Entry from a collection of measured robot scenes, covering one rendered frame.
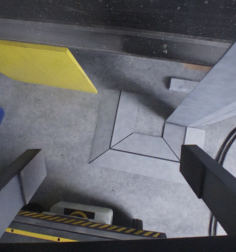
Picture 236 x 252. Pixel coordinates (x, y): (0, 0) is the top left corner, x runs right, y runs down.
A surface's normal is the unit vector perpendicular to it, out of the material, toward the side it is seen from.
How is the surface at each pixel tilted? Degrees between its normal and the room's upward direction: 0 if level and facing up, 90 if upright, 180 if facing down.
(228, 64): 90
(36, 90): 0
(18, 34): 0
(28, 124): 0
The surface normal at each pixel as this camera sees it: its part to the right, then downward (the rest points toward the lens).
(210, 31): -0.20, 0.97
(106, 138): -0.29, -0.16
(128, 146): -0.09, -0.26
